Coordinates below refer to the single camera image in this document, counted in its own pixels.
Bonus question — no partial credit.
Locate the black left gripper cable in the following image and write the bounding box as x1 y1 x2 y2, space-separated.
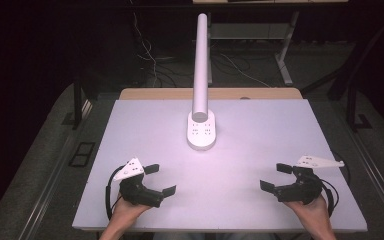
105 165 125 221

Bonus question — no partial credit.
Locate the person's left hand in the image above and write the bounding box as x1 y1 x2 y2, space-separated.
110 195 152 225

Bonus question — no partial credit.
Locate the grey metal frame desk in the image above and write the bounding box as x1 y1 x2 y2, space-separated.
192 0 349 87

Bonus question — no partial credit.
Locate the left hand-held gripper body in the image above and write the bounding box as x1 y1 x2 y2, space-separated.
113 157 165 208

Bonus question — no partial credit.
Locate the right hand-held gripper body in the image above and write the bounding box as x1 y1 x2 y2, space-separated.
274 155 345 205

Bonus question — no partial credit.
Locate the black metal stand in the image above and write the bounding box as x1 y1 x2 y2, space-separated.
326 9 384 133
61 78 96 131

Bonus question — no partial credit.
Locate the person's right hand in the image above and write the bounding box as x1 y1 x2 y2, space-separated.
284 195 331 228

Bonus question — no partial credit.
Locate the white desk lamp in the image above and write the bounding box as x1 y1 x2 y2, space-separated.
186 12 218 151

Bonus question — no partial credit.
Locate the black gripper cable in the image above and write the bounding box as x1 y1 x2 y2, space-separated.
105 165 125 221
319 151 352 218

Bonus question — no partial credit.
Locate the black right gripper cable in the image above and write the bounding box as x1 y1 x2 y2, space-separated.
319 151 352 218

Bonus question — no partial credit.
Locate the white floor cable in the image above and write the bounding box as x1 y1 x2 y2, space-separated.
218 53 273 89

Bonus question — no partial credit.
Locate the wooden table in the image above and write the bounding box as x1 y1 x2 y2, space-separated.
118 87 304 101

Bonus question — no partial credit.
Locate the black floor socket frame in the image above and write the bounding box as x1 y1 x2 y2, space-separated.
68 141 96 168

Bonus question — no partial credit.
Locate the white table board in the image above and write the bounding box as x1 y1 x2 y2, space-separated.
72 98 369 233

